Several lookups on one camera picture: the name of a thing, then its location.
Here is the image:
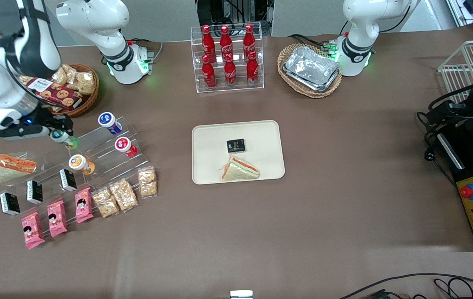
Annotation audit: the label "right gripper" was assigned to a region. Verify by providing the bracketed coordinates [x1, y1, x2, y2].
[0, 103, 74, 137]

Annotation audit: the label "green gum bottle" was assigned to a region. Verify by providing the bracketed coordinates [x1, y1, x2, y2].
[51, 130, 80, 150]

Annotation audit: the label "clear acrylic stepped gum stand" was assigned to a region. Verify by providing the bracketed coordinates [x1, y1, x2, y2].
[65, 117, 150, 186]

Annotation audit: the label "blue gum bottle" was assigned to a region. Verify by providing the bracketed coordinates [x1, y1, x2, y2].
[98, 112, 123, 135]

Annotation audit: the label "red gum bottle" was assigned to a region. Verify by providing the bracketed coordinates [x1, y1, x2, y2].
[114, 137, 138, 158]

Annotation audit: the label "aluminium foil tray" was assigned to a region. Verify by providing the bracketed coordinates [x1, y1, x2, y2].
[282, 46, 341, 93]

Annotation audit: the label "cream plastic tray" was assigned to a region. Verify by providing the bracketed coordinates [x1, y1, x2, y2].
[191, 120, 286, 185]

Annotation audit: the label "red cookie box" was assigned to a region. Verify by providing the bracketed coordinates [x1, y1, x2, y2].
[27, 77, 83, 110]

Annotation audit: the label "brown wicker basket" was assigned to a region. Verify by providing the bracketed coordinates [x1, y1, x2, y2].
[47, 64, 100, 119]

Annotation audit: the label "clear acrylic stepped snack stand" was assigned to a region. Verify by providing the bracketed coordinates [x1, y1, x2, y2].
[0, 149, 96, 221]

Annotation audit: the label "clear bag of biscuits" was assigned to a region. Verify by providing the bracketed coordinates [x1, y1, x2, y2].
[68, 71, 96, 96]
[52, 66, 69, 86]
[62, 64, 79, 83]

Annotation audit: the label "small black white box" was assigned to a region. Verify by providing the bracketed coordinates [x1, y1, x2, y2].
[0, 192, 21, 217]
[59, 168, 78, 192]
[26, 180, 44, 205]

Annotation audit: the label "wrapped triangle sandwich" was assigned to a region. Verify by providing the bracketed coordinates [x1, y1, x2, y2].
[0, 154, 37, 184]
[221, 155, 260, 181]

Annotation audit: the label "pink snack pack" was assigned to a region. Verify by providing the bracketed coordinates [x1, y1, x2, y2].
[21, 212, 46, 250]
[75, 187, 94, 224]
[47, 200, 68, 238]

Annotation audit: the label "red cola bottle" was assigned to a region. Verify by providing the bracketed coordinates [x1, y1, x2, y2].
[223, 53, 237, 88]
[243, 24, 257, 59]
[201, 55, 217, 90]
[201, 25, 216, 63]
[219, 25, 233, 61]
[246, 51, 260, 86]

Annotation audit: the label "light wicker basket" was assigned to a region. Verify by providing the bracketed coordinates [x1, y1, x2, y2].
[277, 43, 343, 99]

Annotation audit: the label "black box gold print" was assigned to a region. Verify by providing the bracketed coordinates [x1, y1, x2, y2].
[226, 138, 246, 153]

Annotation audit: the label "clear acrylic bottle rack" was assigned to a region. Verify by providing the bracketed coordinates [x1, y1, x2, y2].
[190, 22, 265, 94]

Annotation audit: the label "black cable bundle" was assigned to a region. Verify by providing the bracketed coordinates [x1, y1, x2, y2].
[416, 109, 458, 188]

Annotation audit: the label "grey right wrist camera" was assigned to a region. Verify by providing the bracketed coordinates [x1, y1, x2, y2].
[0, 125, 51, 140]

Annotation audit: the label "white wire basket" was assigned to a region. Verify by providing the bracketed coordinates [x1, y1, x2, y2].
[438, 39, 473, 104]

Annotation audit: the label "black base cables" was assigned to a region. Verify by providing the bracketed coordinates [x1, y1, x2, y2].
[288, 33, 341, 54]

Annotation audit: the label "black floor cable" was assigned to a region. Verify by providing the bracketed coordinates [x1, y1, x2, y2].
[338, 273, 473, 299]

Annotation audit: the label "black equipment rack with cables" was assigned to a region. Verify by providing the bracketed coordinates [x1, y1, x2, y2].
[196, 0, 271, 37]

